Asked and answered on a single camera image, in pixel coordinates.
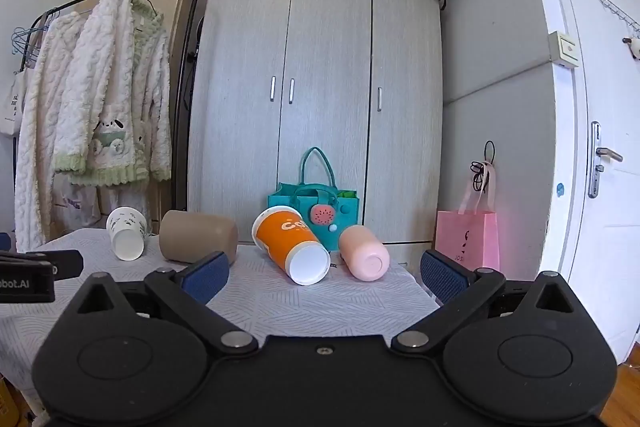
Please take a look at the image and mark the white fluffy green-trimmed robe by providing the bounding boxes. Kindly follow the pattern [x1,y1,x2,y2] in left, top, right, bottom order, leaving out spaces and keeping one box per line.
[54,0,174,188]

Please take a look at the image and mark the pink watermelon pouch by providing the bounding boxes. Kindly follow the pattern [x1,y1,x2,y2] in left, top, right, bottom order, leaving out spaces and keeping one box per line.
[311,203,341,228]

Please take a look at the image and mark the blue wire hangers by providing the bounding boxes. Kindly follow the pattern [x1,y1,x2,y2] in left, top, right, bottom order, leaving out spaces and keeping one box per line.
[11,26,42,68]

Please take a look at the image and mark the white cup with plant print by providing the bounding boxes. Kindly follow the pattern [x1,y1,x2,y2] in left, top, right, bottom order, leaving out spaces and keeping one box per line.
[106,207,149,262]

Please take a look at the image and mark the grey wooden wardrobe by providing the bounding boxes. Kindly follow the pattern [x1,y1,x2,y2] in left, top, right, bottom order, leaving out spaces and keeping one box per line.
[187,0,446,259]

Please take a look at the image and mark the pink cup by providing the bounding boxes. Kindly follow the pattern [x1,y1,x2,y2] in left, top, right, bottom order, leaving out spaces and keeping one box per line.
[338,225,391,282]

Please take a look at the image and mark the cardboard box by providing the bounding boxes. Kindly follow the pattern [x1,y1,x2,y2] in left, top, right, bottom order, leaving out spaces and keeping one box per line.
[0,374,21,427]

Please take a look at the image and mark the white tote bag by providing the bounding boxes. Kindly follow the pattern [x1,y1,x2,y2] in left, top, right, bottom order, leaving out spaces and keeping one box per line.
[0,69,29,138]

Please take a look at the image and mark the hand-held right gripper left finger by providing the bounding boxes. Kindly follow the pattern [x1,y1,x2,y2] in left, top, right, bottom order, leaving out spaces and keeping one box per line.
[65,250,259,356]

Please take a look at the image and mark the white printed cloth bag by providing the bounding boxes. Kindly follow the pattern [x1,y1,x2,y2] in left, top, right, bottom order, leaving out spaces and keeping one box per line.
[52,177,102,229]

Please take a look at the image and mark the teal felt handbag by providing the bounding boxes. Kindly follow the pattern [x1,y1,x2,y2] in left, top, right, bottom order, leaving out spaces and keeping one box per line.
[267,147,359,254]

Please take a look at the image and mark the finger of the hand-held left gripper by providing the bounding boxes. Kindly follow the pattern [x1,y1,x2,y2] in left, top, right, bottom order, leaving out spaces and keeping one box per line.
[25,249,84,281]

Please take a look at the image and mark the white wall switch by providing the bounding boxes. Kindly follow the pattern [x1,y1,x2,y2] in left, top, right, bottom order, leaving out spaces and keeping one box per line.
[547,31,581,68]

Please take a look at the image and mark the silver door handle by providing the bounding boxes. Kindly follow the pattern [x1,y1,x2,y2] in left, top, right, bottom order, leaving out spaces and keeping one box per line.
[587,121,624,200]

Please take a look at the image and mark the black cord loop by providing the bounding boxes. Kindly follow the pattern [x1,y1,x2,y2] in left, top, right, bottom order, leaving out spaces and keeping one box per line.
[470,140,497,194]

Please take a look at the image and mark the metal hook rack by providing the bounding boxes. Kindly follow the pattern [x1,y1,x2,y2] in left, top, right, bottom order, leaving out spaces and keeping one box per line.
[599,0,640,32]

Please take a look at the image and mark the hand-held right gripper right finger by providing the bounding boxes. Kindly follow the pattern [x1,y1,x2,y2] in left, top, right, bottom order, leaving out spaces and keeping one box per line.
[391,250,586,356]

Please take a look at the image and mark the orange paper cup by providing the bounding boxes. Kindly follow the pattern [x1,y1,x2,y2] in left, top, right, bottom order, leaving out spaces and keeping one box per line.
[251,205,332,286]

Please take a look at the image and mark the pink paper bag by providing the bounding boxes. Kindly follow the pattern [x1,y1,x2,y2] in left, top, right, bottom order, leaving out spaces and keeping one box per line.
[434,161,501,274]

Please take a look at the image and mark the white door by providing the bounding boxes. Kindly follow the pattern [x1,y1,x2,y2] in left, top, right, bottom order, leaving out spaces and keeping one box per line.
[510,0,640,366]

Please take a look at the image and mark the white patterned tablecloth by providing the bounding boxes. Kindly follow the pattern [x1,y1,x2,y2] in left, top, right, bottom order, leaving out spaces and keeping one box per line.
[0,227,442,404]

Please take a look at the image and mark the tan cup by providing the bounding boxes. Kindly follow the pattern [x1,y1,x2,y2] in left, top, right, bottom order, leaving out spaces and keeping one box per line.
[159,210,239,267]

